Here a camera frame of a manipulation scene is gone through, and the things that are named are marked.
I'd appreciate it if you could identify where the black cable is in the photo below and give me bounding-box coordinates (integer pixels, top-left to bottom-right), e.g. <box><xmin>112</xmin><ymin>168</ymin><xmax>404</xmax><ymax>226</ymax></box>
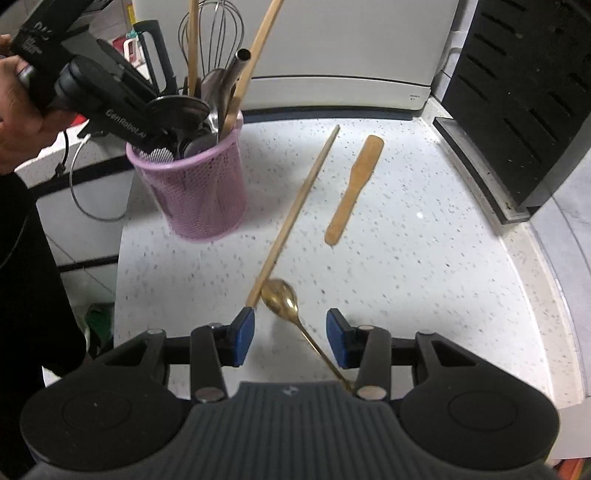
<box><xmin>59</xmin><ymin>129</ymin><xmax>136</xmax><ymax>222</ymax></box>

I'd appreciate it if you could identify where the white countertop appliance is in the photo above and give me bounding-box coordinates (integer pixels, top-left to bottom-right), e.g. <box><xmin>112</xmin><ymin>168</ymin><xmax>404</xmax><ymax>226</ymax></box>
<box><xmin>131</xmin><ymin>0</ymin><xmax>462</xmax><ymax>112</ymax></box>

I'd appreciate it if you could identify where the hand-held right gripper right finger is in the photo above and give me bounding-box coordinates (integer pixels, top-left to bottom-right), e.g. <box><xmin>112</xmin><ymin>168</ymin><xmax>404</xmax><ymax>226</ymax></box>
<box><xmin>325</xmin><ymin>308</ymin><xmax>483</xmax><ymax>402</ymax></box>

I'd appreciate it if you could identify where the person's dark clothing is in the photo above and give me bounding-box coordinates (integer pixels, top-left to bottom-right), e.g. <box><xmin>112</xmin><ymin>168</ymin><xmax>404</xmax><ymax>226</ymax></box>
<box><xmin>0</xmin><ymin>175</ymin><xmax>88</xmax><ymax>480</ymax></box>

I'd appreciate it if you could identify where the steel wire whisk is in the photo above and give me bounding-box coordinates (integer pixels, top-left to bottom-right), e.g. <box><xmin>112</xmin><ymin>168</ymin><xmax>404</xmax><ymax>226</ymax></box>
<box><xmin>178</xmin><ymin>0</ymin><xmax>245</xmax><ymax>86</ymax></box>

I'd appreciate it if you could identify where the slim steel utensil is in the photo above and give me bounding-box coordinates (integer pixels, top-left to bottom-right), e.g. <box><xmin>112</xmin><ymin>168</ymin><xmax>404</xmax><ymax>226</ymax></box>
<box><xmin>201</xmin><ymin>69</ymin><xmax>228</xmax><ymax>139</ymax></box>

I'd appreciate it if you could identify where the bent steel straw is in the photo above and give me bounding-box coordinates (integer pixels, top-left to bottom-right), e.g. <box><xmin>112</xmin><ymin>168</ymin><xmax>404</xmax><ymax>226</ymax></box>
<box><xmin>221</xmin><ymin>48</ymin><xmax>254</xmax><ymax>121</ymax></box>

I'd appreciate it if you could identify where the green plastic bag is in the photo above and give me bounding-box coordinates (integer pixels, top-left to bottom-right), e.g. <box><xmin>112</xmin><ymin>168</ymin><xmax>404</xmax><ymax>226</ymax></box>
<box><xmin>84</xmin><ymin>301</ymin><xmax>115</xmax><ymax>358</ymax></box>

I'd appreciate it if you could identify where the black knife block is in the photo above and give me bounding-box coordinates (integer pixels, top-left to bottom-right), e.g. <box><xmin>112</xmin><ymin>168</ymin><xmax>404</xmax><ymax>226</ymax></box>
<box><xmin>433</xmin><ymin>0</ymin><xmax>591</xmax><ymax>224</ymax></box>

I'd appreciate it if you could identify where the person's left hand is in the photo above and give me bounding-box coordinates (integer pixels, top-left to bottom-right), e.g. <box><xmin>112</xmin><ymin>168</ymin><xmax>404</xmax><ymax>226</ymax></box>
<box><xmin>0</xmin><ymin>33</ymin><xmax>89</xmax><ymax>176</ymax></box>

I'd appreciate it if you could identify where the gold spoon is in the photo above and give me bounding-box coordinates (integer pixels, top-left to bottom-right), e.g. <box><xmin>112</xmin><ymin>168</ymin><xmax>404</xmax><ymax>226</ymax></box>
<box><xmin>261</xmin><ymin>278</ymin><xmax>357</xmax><ymax>395</ymax></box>

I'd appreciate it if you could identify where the pink mesh utensil holder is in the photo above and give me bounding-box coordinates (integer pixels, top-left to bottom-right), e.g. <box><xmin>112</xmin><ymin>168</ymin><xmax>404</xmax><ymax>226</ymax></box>
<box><xmin>126</xmin><ymin>111</ymin><xmax>247</xmax><ymax>243</ymax></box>

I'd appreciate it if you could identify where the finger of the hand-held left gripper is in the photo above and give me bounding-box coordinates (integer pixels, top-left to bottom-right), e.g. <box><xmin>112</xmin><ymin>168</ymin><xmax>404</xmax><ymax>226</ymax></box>
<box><xmin>97</xmin><ymin>39</ymin><xmax>160</xmax><ymax>101</ymax></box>
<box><xmin>141</xmin><ymin>128</ymin><xmax>186</xmax><ymax>155</ymax></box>

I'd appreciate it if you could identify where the red white container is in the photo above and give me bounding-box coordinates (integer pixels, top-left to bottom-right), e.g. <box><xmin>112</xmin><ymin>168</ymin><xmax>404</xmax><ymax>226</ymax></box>
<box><xmin>112</xmin><ymin>30</ymin><xmax>140</xmax><ymax>63</ymax></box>

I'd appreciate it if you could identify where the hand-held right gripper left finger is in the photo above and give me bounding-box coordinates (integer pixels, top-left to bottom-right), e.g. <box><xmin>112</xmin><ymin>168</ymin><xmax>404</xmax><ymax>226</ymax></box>
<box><xmin>99</xmin><ymin>306</ymin><xmax>256</xmax><ymax>403</ymax></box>

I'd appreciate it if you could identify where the wooden spatula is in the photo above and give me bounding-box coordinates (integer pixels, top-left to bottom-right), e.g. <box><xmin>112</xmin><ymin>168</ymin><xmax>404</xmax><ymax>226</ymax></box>
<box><xmin>324</xmin><ymin>135</ymin><xmax>385</xmax><ymax>246</ymax></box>

